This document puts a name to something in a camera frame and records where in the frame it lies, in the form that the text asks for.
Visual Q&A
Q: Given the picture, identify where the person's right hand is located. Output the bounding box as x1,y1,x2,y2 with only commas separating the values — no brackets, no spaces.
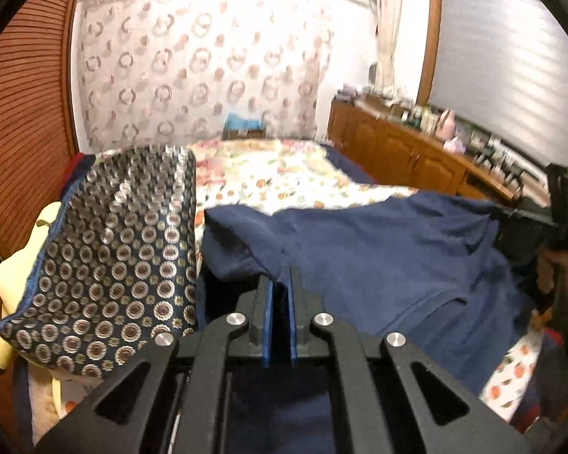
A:
535,246,568,303

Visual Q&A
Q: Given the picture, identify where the navy printed T-shirt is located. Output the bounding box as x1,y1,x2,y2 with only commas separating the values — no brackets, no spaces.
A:
201,189,540,454

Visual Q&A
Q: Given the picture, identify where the cardboard tray of clutter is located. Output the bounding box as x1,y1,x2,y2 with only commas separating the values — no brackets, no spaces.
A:
360,86,412,114

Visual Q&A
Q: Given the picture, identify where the beige tied side curtain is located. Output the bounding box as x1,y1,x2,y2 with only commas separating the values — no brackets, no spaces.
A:
375,0,403,93

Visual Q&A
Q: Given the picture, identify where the circle-patterned folded cloth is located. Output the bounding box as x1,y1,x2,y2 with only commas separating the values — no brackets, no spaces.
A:
0,146,200,379

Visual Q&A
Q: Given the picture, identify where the floral blanket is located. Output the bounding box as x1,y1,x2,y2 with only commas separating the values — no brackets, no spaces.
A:
189,137,332,185

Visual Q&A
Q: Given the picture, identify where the grey window blind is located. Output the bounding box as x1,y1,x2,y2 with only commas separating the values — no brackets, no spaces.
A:
428,0,568,171

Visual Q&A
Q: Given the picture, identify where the cardboard box with blue contents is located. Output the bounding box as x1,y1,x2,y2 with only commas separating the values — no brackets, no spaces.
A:
222,112,267,140

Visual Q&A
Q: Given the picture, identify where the dark navy blanket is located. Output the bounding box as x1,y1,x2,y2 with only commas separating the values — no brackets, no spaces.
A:
322,144,377,185

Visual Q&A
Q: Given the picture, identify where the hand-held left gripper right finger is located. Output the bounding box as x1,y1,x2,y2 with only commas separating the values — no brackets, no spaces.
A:
289,265,533,454

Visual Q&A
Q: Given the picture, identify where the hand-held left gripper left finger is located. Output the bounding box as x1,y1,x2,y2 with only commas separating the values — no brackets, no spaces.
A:
33,274,278,454

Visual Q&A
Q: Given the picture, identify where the orange-print bed sheet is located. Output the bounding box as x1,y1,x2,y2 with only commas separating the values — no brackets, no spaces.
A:
28,161,545,440

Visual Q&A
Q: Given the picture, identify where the wooden cabinet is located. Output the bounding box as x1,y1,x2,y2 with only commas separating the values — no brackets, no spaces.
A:
328,99,524,202

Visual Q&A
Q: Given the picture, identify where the circle-patterned sheer curtain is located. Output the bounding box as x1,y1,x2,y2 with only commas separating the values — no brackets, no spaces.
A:
76,0,334,152

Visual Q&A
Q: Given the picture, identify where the black device on tripod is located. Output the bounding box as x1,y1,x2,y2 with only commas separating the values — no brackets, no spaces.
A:
502,161,526,190
473,142,498,171

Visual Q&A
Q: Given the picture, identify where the red cloth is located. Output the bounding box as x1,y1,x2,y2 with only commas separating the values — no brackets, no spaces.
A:
61,151,86,185

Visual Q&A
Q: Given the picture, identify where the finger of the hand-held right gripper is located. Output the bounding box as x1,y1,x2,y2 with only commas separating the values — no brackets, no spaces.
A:
495,201,557,230

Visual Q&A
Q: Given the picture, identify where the row of small bottles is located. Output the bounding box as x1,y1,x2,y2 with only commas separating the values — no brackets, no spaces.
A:
407,104,438,131

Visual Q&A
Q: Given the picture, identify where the yellow plush toy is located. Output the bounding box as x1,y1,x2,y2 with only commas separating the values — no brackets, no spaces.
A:
0,201,64,374

